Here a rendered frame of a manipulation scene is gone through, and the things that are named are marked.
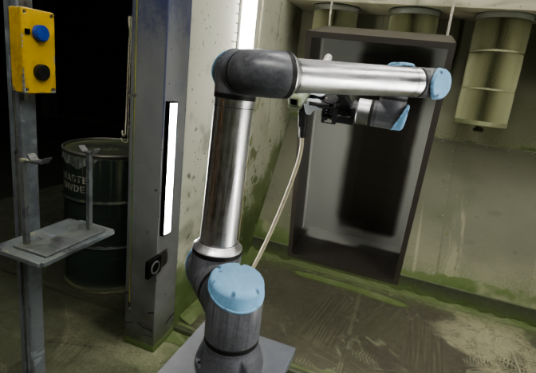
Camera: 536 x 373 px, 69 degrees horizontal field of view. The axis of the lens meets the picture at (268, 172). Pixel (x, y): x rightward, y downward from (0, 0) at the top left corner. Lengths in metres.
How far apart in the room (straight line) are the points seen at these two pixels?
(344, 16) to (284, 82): 2.14
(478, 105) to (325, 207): 1.24
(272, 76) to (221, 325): 0.63
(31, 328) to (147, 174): 0.75
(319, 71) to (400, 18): 2.02
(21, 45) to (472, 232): 2.82
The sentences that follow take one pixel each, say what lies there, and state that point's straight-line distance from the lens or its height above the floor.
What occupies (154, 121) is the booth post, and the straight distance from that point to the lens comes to 1.78.
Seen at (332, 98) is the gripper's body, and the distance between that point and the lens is 1.40.
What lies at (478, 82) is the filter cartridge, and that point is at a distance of 2.95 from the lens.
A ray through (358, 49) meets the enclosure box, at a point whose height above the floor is 1.61.
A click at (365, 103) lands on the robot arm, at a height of 1.38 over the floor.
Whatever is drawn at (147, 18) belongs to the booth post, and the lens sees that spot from 1.80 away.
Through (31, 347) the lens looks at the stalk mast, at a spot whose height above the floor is 0.31.
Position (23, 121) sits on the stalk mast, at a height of 1.19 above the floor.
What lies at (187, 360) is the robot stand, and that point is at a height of 0.64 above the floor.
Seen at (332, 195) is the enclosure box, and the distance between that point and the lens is 2.36.
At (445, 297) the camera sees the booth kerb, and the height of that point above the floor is 0.09.
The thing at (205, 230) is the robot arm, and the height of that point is 0.98.
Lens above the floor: 1.43
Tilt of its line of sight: 14 degrees down
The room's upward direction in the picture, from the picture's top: 7 degrees clockwise
